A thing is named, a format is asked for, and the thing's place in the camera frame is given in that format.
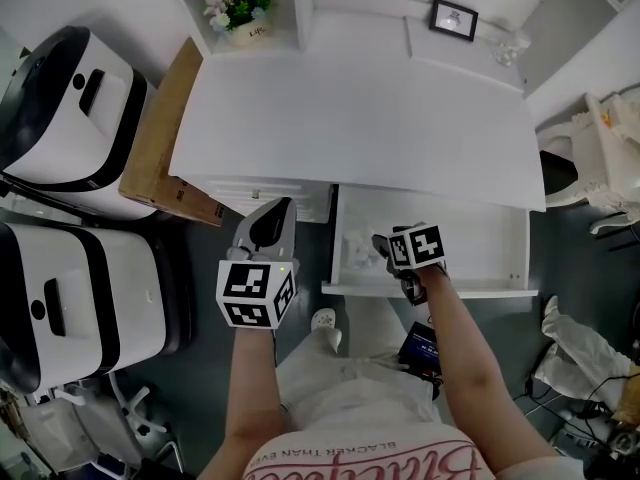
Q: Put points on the white flower pot with flowers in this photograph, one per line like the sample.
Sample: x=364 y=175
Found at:
x=242 y=13

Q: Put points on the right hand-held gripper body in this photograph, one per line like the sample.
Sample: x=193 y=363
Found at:
x=417 y=248

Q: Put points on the white drawer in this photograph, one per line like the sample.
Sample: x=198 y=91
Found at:
x=475 y=248

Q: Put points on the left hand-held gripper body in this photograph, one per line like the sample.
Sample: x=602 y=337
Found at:
x=250 y=288

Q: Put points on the person's light trousers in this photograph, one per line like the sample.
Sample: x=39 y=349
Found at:
x=360 y=368

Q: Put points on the white and black machine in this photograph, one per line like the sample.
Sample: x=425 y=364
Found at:
x=80 y=303
x=65 y=118

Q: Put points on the white desk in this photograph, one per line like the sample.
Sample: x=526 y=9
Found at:
x=350 y=118

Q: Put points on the clear glass ornament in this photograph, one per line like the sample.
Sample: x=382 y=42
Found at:
x=510 y=50

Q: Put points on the white item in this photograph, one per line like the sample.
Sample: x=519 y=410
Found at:
x=357 y=250

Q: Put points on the person's left forearm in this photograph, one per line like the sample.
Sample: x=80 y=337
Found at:
x=252 y=388

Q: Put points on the white swivel chair base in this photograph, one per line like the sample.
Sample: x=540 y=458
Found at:
x=135 y=413

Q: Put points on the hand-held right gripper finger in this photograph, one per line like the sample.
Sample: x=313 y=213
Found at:
x=381 y=248

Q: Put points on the black picture frame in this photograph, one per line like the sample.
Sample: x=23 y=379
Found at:
x=453 y=19

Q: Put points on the black device with blue screen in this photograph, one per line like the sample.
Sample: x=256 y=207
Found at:
x=420 y=348

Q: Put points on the person's white shoe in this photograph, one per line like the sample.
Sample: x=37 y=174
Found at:
x=323 y=318

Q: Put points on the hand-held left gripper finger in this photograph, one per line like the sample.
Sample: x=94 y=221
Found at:
x=272 y=225

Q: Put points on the person's pink printed shirt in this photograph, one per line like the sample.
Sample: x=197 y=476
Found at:
x=370 y=455

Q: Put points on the white ornate chair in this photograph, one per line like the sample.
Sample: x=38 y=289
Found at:
x=595 y=153

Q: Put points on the brown cardboard box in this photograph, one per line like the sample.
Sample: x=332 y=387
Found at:
x=157 y=143

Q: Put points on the white crumpled cloth bag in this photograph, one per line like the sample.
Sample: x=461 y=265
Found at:
x=580 y=350

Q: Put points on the person's right forearm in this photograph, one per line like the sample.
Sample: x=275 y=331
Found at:
x=475 y=368

